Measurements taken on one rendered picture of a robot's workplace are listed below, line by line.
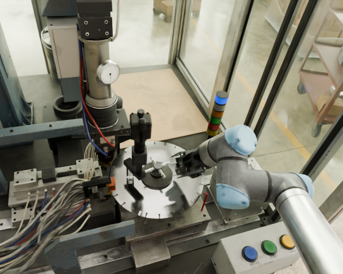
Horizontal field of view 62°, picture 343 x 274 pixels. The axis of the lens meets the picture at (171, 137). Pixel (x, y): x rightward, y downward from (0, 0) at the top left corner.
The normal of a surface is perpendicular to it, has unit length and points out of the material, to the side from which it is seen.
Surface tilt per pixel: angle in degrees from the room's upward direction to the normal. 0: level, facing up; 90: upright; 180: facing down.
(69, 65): 90
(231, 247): 0
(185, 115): 0
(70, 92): 90
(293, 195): 31
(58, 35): 90
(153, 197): 0
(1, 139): 90
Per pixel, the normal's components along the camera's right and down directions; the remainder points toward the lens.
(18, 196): 0.31, 0.70
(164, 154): 0.11, -0.70
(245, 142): 0.47, -0.33
